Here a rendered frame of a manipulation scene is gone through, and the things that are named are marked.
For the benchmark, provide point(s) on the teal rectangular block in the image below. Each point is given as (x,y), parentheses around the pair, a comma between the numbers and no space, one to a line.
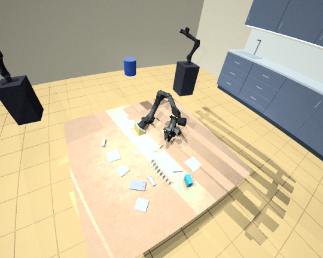
(188,180)

